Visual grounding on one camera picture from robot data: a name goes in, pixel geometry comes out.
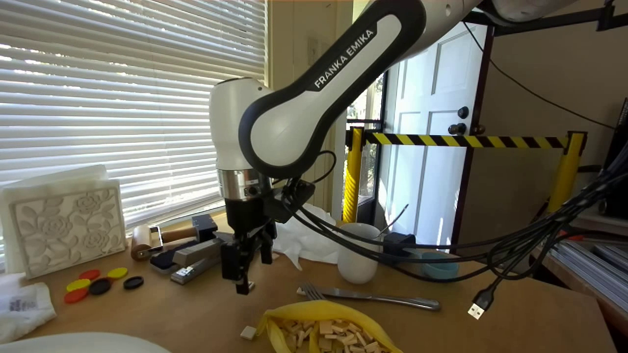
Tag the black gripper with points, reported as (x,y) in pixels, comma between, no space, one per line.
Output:
(248,218)

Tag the small wooden tile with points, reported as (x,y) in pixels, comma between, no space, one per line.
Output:
(248,332)

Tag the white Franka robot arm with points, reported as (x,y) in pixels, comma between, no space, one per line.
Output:
(287,124)

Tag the small black hole punch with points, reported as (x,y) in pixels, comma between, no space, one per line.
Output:
(205,226)

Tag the white crumpled tissue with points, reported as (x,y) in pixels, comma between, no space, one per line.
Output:
(307,238)

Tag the grey stapler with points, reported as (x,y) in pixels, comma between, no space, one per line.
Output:
(189,257)

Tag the white mug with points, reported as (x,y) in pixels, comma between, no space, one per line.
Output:
(356,257)

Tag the heap of wooden tiles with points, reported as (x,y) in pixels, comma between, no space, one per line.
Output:
(335,334)

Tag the black plastic disc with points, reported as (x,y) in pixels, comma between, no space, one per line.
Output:
(132,283)
(101,287)

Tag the silver metal fork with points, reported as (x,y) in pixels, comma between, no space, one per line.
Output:
(380,299)

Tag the yellow plastic disc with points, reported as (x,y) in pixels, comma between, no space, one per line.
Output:
(119,273)
(78,285)

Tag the black rectangular block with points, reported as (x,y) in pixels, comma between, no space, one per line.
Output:
(399,246)

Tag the red plastic disc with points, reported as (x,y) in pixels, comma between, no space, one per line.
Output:
(89,275)
(76,297)

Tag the white floral napkin holder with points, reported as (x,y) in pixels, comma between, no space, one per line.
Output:
(66,226)

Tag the white panel door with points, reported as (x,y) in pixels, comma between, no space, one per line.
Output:
(433,177)

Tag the white colander bowl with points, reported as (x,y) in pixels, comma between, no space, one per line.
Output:
(79,344)

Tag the white window blinds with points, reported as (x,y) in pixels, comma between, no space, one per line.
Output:
(130,99)

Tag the yellow black striped barrier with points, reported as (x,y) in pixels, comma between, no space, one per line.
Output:
(458,140)

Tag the stack of papers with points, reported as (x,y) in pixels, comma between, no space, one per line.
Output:
(590,267)

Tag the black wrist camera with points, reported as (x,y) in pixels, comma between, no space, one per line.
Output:
(291,197)

